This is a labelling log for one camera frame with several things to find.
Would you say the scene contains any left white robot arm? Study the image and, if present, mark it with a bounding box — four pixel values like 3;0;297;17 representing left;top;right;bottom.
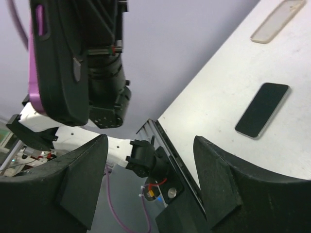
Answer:
7;0;131;151

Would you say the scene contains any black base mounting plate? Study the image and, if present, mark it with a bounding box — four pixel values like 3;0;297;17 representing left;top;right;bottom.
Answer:
136;118;212;233

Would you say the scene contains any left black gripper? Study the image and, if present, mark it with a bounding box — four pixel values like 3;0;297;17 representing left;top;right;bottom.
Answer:
80;0;132;129

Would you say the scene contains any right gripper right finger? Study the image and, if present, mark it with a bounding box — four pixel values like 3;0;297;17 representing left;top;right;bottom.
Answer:
193;136;311;233

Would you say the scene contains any black phone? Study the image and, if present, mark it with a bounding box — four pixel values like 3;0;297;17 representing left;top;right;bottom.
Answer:
29;0;89;126
235;83;290;139

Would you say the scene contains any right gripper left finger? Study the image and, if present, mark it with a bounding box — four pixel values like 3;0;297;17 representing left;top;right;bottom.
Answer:
0;135;108;233

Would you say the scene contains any beige phone case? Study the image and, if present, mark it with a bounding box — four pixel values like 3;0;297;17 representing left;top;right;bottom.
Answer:
250;0;307;44

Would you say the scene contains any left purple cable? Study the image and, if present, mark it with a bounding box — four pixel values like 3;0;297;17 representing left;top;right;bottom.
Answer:
7;0;154;233

